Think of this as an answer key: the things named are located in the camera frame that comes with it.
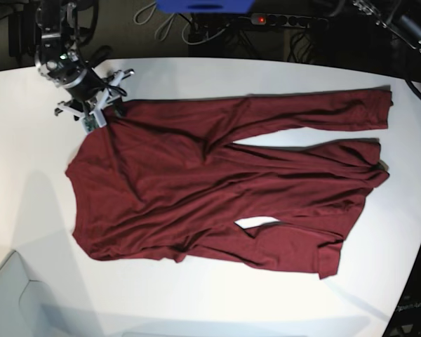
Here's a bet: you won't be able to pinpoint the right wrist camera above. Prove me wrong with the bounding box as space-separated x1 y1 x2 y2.
80 112 107 134

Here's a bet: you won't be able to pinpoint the grey cable loops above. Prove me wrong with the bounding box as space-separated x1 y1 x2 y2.
133 0 211 45

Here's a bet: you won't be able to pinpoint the dark red t-shirt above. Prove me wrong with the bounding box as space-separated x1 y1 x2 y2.
66 88 392 278

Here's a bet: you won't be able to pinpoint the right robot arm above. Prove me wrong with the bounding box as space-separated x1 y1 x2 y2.
35 1 134 131

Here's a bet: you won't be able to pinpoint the blue box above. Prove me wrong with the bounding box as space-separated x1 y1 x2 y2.
156 0 255 13

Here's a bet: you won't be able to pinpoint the black power strip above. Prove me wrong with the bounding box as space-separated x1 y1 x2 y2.
249 13 329 29

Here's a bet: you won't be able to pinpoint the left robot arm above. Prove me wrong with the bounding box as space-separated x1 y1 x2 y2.
352 1 421 101

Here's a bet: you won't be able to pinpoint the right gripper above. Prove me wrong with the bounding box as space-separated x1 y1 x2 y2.
54 69 135 121

